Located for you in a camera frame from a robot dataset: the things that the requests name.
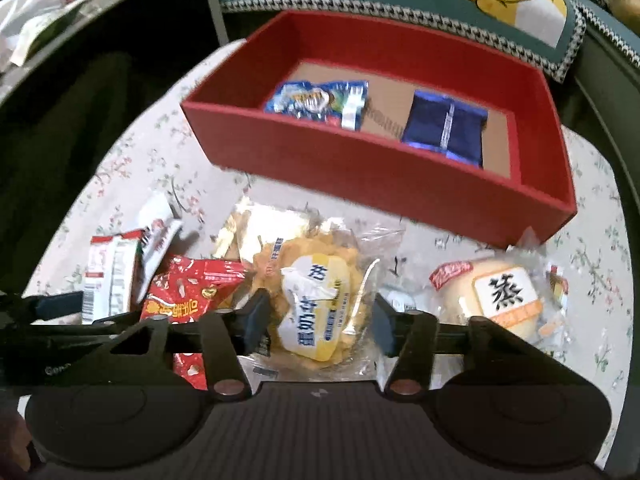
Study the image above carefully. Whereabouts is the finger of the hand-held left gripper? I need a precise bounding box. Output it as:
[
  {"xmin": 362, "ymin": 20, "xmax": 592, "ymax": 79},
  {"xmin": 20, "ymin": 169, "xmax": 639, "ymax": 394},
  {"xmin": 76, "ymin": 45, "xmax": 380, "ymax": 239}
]
[
  {"xmin": 0, "ymin": 290, "xmax": 85, "ymax": 327},
  {"xmin": 27, "ymin": 311, "xmax": 146, "ymax": 341}
]

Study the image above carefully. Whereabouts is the grey side table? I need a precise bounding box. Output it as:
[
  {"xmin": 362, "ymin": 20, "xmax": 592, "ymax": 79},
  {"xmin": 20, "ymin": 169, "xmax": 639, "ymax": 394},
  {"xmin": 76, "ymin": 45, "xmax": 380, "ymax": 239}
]
[{"xmin": 0, "ymin": 0, "xmax": 227, "ymax": 113}]

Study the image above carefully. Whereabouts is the red cardboard box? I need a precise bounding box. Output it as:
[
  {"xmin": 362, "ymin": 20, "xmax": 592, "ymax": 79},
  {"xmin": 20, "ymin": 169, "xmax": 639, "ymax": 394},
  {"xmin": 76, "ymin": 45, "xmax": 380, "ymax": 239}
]
[{"xmin": 181, "ymin": 10, "xmax": 579, "ymax": 251}]

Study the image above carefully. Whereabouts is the teal houndstooth-trim sofa cover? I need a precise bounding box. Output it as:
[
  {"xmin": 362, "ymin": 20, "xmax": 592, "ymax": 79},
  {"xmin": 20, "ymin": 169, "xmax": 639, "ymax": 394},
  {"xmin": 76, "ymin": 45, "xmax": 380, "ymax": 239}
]
[{"xmin": 575, "ymin": 0, "xmax": 640, "ymax": 68}]

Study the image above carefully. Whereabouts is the white and red plastic bag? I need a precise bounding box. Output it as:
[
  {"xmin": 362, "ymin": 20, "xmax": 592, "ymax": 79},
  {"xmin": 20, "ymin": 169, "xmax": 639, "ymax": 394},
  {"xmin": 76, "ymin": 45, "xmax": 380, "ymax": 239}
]
[{"xmin": 0, "ymin": 0, "xmax": 77, "ymax": 67}]

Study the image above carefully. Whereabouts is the red peanut packet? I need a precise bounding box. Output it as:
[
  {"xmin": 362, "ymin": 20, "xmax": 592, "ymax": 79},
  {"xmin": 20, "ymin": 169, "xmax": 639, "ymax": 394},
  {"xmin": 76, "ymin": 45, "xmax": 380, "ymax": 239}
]
[{"xmin": 139, "ymin": 255, "xmax": 252, "ymax": 392}]

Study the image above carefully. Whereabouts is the brown cardboard insert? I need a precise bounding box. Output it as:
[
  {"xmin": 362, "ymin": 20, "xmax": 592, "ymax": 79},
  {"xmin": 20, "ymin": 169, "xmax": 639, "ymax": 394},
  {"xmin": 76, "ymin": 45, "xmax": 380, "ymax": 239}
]
[{"xmin": 292, "ymin": 60, "xmax": 517, "ymax": 181}]

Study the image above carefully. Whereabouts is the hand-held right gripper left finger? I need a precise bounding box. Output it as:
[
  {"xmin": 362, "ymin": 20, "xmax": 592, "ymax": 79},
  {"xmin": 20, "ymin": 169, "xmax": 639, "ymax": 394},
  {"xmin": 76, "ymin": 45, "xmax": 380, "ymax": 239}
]
[{"xmin": 75, "ymin": 291, "xmax": 275, "ymax": 404}]

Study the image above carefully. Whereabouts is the steamed bun packet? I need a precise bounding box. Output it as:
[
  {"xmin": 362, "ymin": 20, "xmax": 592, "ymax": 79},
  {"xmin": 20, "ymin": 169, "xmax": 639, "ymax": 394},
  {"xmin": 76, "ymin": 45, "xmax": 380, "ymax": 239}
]
[{"xmin": 429, "ymin": 244, "xmax": 572, "ymax": 358}]

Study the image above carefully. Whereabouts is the blue and green snack packet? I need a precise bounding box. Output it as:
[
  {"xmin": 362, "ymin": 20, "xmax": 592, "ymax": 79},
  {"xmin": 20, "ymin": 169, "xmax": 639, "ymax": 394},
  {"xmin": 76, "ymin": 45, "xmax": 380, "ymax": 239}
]
[{"xmin": 263, "ymin": 80, "xmax": 370, "ymax": 132}]

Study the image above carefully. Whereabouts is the dark blue snack packet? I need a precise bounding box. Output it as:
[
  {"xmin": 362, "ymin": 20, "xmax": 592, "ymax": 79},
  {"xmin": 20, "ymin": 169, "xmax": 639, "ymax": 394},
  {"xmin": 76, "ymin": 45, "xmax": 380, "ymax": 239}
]
[{"xmin": 401, "ymin": 90, "xmax": 489, "ymax": 169}]

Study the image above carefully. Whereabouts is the golden clear snack packet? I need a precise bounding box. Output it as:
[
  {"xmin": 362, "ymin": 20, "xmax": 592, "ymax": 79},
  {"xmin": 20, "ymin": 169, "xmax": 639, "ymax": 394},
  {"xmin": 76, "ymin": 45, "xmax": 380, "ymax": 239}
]
[{"xmin": 214, "ymin": 196, "xmax": 312, "ymax": 267}]

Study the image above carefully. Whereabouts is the floral tablecloth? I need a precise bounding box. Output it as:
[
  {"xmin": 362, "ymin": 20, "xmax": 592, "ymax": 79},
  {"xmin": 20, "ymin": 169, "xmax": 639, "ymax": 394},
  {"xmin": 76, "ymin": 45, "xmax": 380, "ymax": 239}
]
[{"xmin": 22, "ymin": 39, "xmax": 637, "ymax": 443}]

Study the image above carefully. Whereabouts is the yellow-label pastry packet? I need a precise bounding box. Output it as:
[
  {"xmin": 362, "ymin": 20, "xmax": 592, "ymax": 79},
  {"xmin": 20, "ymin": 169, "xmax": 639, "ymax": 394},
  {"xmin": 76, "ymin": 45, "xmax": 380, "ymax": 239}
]
[{"xmin": 239, "ymin": 216, "xmax": 407, "ymax": 387}]

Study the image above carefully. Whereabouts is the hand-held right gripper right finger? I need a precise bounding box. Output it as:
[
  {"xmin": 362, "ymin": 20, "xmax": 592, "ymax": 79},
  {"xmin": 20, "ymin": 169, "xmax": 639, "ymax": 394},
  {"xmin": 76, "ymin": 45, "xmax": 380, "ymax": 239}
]
[{"xmin": 372, "ymin": 292, "xmax": 567, "ymax": 397}]

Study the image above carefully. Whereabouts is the white packet with red print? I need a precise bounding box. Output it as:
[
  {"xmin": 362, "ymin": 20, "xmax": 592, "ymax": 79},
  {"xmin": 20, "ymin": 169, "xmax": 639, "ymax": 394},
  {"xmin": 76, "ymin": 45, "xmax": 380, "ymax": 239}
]
[{"xmin": 136, "ymin": 191, "xmax": 184, "ymax": 282}]

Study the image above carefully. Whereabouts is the white and red barcode packet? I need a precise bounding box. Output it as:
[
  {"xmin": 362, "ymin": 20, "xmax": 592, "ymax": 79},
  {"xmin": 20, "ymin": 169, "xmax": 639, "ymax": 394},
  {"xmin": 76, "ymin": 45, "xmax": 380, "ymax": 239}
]
[{"xmin": 81, "ymin": 229, "xmax": 147, "ymax": 325}]

